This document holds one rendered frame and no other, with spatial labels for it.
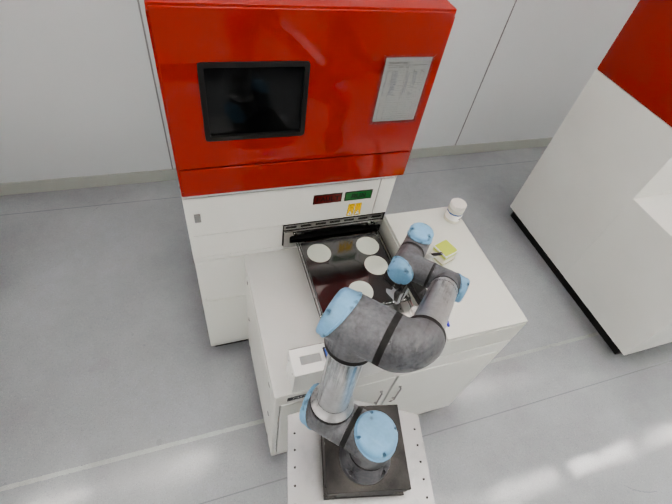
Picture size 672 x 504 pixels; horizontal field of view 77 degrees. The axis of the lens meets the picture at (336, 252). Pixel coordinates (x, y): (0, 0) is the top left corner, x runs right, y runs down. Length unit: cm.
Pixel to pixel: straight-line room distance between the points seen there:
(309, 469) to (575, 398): 190
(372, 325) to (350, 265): 92
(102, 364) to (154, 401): 36
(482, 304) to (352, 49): 101
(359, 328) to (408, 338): 9
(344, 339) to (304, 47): 78
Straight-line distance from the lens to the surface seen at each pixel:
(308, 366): 140
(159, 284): 280
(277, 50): 123
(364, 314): 82
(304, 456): 146
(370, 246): 180
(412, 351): 82
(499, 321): 169
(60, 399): 260
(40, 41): 297
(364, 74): 134
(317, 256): 172
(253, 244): 177
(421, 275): 118
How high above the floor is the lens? 223
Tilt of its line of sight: 50 degrees down
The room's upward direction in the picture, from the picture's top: 12 degrees clockwise
